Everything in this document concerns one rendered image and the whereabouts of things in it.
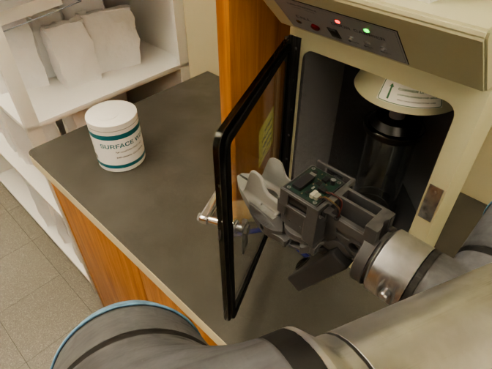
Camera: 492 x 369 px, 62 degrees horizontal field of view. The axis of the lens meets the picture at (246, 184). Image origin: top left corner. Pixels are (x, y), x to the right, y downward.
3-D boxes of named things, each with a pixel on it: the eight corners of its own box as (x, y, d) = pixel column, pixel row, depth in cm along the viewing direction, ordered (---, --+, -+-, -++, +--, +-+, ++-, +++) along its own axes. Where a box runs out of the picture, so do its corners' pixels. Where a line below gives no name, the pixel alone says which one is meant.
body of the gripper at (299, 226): (315, 155, 49) (408, 205, 43) (308, 206, 55) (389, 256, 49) (273, 186, 45) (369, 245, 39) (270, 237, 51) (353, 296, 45)
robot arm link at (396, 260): (422, 279, 47) (385, 326, 42) (386, 256, 49) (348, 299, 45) (444, 235, 42) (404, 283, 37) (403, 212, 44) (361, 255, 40)
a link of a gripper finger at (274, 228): (266, 189, 54) (320, 223, 49) (266, 199, 55) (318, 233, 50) (241, 207, 51) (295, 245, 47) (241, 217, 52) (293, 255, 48)
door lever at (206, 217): (250, 196, 68) (250, 184, 66) (228, 237, 61) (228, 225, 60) (220, 189, 69) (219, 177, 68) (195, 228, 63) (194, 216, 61)
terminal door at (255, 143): (278, 209, 93) (291, 35, 67) (228, 325, 72) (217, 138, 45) (274, 208, 94) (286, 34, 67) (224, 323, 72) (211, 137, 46)
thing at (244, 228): (250, 244, 65) (250, 220, 61) (245, 255, 63) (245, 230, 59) (238, 241, 65) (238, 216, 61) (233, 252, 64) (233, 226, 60)
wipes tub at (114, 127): (129, 138, 122) (118, 94, 112) (155, 157, 116) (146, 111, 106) (89, 158, 115) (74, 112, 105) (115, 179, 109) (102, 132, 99)
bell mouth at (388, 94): (386, 55, 78) (394, 26, 75) (481, 86, 69) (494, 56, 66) (333, 88, 69) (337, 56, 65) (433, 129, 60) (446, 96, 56)
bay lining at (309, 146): (350, 153, 105) (380, 11, 81) (449, 203, 91) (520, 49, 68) (288, 201, 91) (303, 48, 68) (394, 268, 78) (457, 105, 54)
